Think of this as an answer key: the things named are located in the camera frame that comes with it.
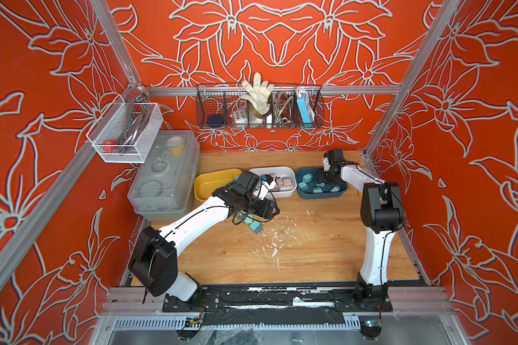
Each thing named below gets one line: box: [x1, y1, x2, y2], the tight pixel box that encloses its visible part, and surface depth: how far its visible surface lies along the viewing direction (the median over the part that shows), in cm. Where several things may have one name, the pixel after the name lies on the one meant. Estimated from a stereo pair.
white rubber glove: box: [239, 71, 275, 116], surface depth 92 cm
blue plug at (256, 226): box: [249, 220, 263, 234], surface depth 91 cm
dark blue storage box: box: [295, 167, 349, 200], surface depth 103 cm
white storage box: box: [248, 166, 298, 199], surface depth 106 cm
